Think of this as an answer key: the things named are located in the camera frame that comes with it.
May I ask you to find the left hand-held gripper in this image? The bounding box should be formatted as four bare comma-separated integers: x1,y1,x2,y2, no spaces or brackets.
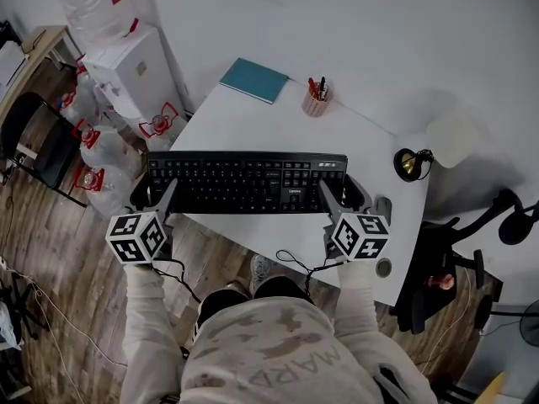
104,178,179,266

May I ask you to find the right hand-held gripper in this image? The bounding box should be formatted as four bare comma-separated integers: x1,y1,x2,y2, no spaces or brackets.
318,174,392,263

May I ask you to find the black keyboard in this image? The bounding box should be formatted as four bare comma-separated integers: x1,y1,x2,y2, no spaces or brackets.
147,150,350,215

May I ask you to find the person's left forearm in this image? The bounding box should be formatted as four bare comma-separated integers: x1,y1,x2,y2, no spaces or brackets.
120,261,199,404

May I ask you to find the person's right forearm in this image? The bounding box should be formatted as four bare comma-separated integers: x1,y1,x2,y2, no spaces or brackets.
334,258,439,404

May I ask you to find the grey computer mouse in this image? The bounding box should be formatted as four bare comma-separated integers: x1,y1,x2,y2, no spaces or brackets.
374,196,392,222

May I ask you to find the black desk lamp white shade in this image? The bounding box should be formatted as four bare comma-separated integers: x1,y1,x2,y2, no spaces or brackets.
393,114,492,183

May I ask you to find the pink pen holder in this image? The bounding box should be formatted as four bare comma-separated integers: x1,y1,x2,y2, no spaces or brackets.
301,86,334,118

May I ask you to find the black office chair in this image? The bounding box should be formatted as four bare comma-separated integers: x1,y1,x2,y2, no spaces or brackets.
389,188,539,335

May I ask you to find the person's right leg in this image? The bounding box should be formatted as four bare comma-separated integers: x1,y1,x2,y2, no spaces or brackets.
253,274,315,306

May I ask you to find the person's leg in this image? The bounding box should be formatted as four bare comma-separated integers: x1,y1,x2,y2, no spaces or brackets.
253,274,315,306
195,288,249,332

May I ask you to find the person's white sneaker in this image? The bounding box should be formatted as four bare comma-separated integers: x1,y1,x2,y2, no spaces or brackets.
249,254,278,296

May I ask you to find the person's left leg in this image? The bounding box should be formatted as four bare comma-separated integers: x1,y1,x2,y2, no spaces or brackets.
195,288,249,332

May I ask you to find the black folding chair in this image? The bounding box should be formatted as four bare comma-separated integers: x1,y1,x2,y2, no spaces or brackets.
0,91,89,208

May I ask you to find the white water dispenser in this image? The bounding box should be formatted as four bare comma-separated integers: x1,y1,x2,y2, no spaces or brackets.
82,25,189,130

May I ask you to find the teal notebook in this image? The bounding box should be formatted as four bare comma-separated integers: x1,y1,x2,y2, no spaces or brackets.
218,57,290,105

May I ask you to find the person's camouflage sweatshirt torso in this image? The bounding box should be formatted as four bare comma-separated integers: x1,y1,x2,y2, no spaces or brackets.
179,295,380,404

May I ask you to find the black folding stand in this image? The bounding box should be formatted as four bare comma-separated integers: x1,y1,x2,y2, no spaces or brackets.
0,263,47,353

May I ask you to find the black standing fan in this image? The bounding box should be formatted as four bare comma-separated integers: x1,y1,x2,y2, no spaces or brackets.
478,295,539,348

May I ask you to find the wooden side desk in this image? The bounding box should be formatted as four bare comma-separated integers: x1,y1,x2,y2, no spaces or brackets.
0,25,81,117

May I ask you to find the white box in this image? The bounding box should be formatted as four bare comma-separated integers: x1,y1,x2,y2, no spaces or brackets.
0,44,29,86

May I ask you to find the large clear dispenser bottle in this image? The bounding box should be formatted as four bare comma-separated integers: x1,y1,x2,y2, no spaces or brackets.
56,0,142,45

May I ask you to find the black bag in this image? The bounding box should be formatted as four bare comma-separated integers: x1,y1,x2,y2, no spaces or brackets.
0,19,22,48

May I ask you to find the yellow board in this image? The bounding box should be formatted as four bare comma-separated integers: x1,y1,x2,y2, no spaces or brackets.
483,370,506,404

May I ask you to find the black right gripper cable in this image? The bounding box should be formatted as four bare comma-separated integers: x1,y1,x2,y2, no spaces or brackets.
275,249,344,298

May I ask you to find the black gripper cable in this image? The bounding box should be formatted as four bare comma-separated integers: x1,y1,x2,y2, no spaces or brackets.
275,249,344,298
151,258,203,305

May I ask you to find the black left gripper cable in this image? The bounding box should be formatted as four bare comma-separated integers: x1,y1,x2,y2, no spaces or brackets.
151,258,203,305

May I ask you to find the long white floor cable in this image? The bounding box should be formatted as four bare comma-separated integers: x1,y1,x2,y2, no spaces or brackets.
0,263,127,404

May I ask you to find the thin white charging cable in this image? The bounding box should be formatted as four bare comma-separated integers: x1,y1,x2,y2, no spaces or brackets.
420,267,472,369

